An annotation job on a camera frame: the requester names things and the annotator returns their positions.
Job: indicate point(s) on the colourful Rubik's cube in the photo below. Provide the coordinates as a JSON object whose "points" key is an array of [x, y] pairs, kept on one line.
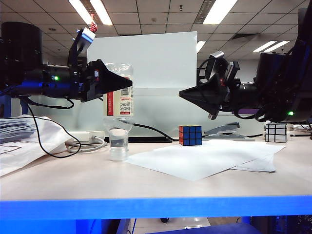
{"points": [[191, 136]]}

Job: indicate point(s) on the red hanging ornament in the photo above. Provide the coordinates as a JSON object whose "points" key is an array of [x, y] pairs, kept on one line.
{"points": [[93, 26]]}

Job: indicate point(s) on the twin tube ceiling light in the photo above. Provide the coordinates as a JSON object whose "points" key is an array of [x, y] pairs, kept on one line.
{"points": [[101, 12], [264, 46]]}

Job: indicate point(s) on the white paper sheet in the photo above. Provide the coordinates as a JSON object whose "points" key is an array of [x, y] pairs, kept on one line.
{"points": [[248, 146], [192, 163], [262, 167]]}

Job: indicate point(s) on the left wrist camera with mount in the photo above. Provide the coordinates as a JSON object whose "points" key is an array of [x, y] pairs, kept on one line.
{"points": [[80, 46]]}

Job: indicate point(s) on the grey stapler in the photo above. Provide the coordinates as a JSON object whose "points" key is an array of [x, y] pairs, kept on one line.
{"points": [[224, 129]]}

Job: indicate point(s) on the blue table edge strip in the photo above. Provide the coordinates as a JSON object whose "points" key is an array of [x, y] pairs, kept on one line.
{"points": [[156, 208]]}

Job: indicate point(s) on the stack of printed papers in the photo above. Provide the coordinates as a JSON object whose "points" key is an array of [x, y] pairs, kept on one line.
{"points": [[14, 129], [53, 136]]}

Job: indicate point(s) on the single panel ceiling light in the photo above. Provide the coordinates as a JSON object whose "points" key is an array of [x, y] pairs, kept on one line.
{"points": [[218, 12], [200, 46]]}

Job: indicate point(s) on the black monitor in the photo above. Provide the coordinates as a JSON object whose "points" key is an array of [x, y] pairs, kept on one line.
{"points": [[306, 24]]}

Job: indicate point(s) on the black partition base strip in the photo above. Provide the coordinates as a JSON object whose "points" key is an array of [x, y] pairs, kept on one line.
{"points": [[151, 140]]}

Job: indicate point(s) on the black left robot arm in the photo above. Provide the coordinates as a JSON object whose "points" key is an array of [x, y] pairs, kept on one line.
{"points": [[22, 61]]}

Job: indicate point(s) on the silver mirror cube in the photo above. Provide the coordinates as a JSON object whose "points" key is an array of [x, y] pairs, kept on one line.
{"points": [[275, 133]]}

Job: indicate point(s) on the white board panel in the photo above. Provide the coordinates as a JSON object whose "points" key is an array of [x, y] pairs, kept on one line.
{"points": [[158, 61]]}

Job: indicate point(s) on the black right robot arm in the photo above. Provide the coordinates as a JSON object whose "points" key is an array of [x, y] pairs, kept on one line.
{"points": [[273, 73]]}

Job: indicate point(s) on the white power strip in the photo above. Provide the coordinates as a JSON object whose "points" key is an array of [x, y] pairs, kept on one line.
{"points": [[85, 136]]}

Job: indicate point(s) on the clear plastic bottle with label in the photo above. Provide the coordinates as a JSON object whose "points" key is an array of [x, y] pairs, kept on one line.
{"points": [[122, 104]]}

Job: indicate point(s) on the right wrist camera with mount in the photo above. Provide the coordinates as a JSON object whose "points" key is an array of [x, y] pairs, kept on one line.
{"points": [[217, 64]]}

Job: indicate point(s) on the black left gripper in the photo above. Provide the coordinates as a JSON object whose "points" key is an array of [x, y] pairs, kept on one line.
{"points": [[85, 83]]}

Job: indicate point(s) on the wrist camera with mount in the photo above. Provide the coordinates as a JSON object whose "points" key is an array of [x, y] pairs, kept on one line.
{"points": [[217, 64], [80, 46]]}

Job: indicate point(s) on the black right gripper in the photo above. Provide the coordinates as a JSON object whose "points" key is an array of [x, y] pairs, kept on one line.
{"points": [[230, 95]]}

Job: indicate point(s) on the frosted glass desk partition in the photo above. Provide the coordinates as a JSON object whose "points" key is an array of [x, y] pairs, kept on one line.
{"points": [[156, 109]]}

